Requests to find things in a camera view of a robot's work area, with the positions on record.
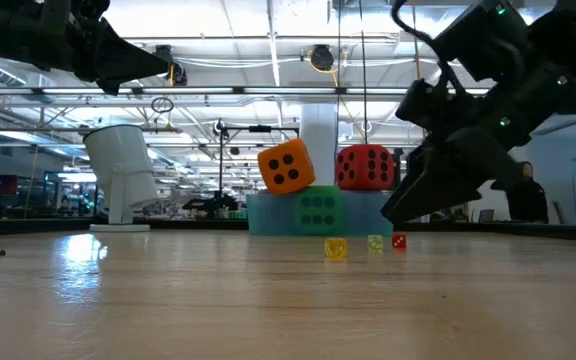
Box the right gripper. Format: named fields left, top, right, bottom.
left=380, top=74, right=576, bottom=225

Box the dark loose wrist cable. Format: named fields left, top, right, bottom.
left=390, top=0, right=452, bottom=94

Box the orange foam die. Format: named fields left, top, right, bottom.
left=256, top=138, right=317, bottom=196

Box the green foam die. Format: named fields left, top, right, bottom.
left=295, top=185, right=344, bottom=236

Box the person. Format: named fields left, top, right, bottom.
left=506, top=160, right=551, bottom=225

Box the small yellow translucent die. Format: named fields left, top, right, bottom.
left=323, top=237, right=349, bottom=260

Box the black ceiling cable reel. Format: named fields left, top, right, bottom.
left=153, top=43, right=189, bottom=87
left=309, top=43, right=335, bottom=72

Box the white round pillar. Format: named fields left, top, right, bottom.
left=300, top=102, right=340, bottom=187

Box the long ceiling light strip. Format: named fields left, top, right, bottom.
left=0, top=142, right=422, bottom=150

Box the red foam die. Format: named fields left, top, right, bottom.
left=335, top=143, right=396, bottom=191

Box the black boom stand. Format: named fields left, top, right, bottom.
left=211, top=118, right=301, bottom=211

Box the teal translucent plastic bin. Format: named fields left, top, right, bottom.
left=246, top=188, right=394, bottom=237

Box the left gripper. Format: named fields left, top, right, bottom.
left=37, top=0, right=172, bottom=96

